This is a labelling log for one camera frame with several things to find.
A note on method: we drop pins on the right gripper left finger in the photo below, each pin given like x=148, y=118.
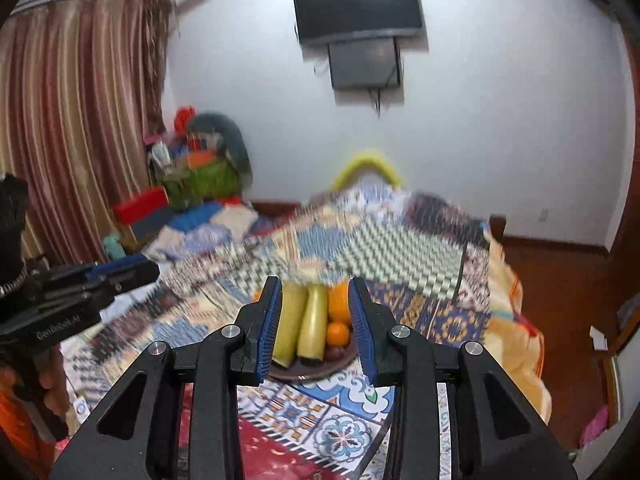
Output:
x=133, y=433

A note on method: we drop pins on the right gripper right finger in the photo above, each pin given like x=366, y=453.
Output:
x=495, y=432

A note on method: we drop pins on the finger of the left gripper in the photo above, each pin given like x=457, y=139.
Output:
x=91, y=268
x=114, y=283

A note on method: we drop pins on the sugarcane piece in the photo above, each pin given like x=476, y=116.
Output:
x=294, y=301
x=312, y=334

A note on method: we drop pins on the small mandarin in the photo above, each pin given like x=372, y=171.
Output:
x=337, y=334

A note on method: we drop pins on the large orange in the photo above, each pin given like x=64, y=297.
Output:
x=338, y=307

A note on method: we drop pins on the left human hand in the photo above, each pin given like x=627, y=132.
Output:
x=52, y=379

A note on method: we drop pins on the red box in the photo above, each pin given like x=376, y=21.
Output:
x=140, y=206

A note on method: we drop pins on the green storage box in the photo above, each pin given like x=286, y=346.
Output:
x=188, y=187

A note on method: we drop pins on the red plastic bag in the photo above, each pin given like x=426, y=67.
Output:
x=182, y=118

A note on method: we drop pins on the grey neck pillow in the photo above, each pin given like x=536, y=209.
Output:
x=228, y=141

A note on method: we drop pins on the patchwork patterned bedspread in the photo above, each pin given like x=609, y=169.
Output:
x=442, y=272

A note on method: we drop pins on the purple round plate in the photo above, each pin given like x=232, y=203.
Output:
x=315, y=367

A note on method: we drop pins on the striped red gold curtain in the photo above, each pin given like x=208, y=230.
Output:
x=81, y=82

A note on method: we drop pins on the yellow foam tube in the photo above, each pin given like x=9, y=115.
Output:
x=366, y=163

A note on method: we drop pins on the wall power socket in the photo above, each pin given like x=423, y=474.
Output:
x=543, y=215

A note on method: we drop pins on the small wall monitor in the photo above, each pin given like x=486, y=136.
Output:
x=371, y=64

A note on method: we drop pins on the large wall television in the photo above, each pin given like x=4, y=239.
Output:
x=329, y=21

